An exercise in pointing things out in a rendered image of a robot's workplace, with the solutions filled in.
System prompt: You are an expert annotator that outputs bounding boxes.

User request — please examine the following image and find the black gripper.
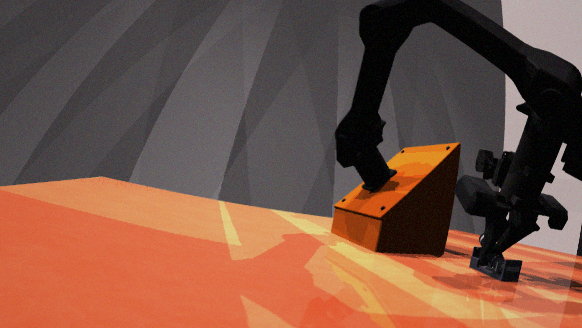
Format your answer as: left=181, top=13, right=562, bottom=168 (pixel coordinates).
left=453, top=148, right=568, bottom=255

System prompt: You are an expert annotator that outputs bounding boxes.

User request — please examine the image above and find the black cylindrical battery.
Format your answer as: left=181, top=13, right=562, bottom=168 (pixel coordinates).
left=479, top=233, right=505, bottom=269

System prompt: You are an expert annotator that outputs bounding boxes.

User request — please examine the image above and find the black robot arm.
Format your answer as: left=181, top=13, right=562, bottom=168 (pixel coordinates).
left=335, top=0, right=582, bottom=192

